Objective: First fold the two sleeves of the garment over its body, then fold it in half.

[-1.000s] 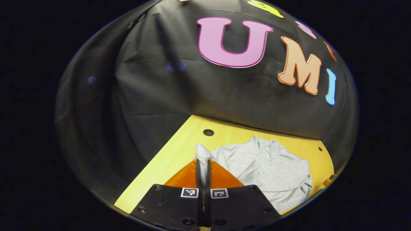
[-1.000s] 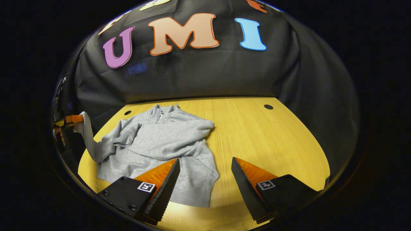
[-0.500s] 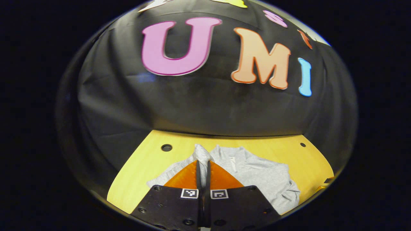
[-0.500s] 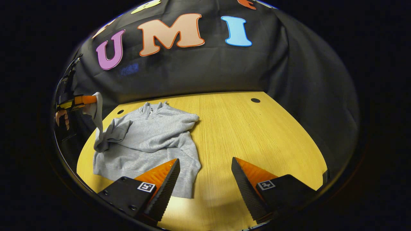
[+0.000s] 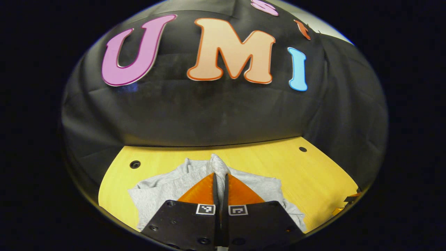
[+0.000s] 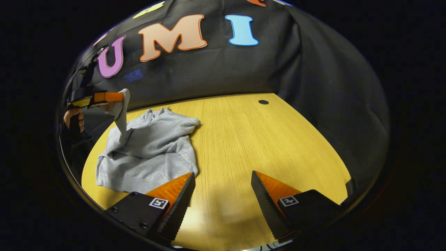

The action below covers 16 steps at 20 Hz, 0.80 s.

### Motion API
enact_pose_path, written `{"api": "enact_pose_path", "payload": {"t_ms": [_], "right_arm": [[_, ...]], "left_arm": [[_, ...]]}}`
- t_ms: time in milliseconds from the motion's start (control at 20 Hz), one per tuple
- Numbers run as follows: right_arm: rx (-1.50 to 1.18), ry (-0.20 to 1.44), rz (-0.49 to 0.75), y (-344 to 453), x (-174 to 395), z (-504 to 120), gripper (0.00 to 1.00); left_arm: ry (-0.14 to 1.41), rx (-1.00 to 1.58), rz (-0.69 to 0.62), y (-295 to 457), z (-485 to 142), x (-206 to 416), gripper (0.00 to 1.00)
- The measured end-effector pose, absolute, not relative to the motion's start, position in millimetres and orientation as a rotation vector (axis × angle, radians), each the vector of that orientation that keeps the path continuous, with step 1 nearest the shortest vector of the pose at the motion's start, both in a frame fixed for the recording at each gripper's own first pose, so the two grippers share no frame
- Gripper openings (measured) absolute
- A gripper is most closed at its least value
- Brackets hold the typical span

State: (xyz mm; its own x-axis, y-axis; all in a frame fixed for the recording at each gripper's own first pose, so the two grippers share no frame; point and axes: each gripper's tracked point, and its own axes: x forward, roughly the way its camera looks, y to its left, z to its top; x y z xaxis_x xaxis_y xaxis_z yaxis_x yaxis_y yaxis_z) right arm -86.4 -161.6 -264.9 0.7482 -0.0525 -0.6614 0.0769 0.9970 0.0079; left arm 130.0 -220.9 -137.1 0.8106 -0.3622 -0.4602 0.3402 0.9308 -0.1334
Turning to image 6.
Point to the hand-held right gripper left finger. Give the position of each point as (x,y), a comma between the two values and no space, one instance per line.
(177,209)

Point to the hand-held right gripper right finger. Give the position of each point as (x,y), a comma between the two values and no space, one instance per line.
(268,209)

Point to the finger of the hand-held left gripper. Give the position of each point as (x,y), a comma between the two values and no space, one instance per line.
(108,97)

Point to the grey sweatshirt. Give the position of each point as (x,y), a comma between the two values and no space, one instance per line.
(153,153)

